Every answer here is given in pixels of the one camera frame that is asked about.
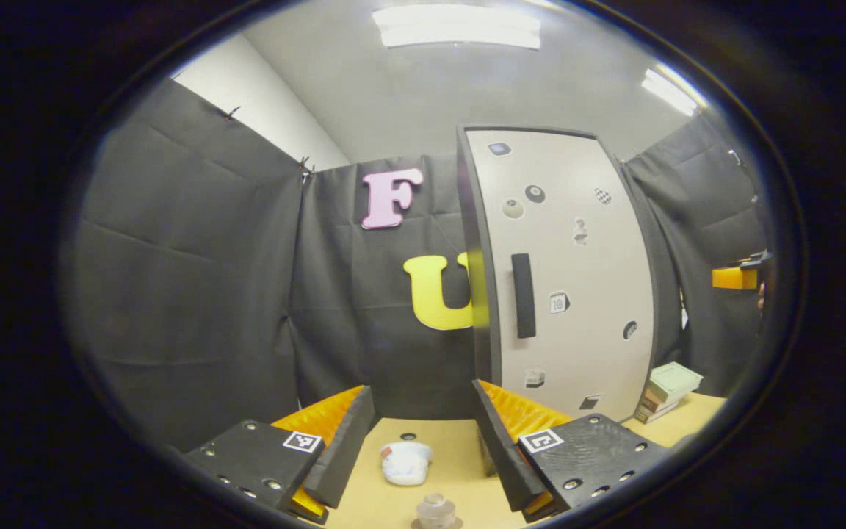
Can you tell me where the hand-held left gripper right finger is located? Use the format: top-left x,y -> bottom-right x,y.
471,379 -> 670,524

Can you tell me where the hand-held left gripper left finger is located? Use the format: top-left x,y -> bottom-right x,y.
184,385 -> 376,524

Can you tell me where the clear plastic bottle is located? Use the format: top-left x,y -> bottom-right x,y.
412,492 -> 462,529

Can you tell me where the dark grey cabinet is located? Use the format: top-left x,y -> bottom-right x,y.
456,125 -> 681,427

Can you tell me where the white crumpled cloth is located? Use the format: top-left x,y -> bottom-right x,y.
380,441 -> 433,486

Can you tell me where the pale green book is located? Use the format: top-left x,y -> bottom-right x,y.
648,361 -> 704,403

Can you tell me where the brown book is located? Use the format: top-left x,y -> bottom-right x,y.
640,388 -> 688,416

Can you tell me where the grey book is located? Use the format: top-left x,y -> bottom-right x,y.
633,404 -> 677,425

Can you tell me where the narrow ceiling light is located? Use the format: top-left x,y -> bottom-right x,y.
640,66 -> 709,118

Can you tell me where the black backdrop cloth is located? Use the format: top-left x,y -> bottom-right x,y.
70,77 -> 769,453

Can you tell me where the large ceiling light panel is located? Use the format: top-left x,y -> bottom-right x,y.
372,4 -> 543,51

